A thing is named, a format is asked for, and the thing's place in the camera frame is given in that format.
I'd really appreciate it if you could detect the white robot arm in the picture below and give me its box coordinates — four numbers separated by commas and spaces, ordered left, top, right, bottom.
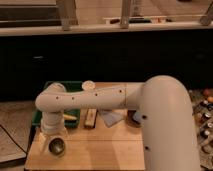
35, 75, 200, 171

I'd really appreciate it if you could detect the yellow toy banana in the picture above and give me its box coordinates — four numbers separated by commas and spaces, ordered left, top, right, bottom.
63, 114, 77, 121

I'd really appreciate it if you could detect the wooden block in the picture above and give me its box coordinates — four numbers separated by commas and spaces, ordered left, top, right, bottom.
84, 109, 97, 128

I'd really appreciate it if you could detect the green plastic tray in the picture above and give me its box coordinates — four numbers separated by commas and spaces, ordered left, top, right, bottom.
32, 81, 82, 128

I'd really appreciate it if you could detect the light blue cloth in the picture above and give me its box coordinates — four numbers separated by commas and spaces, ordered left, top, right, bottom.
99, 110, 124, 127

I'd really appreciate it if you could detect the dark brown bowl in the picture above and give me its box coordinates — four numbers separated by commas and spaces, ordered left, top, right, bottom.
126, 111, 141, 127

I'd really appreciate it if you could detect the black cable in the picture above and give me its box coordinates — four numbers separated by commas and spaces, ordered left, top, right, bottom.
0, 123, 28, 154

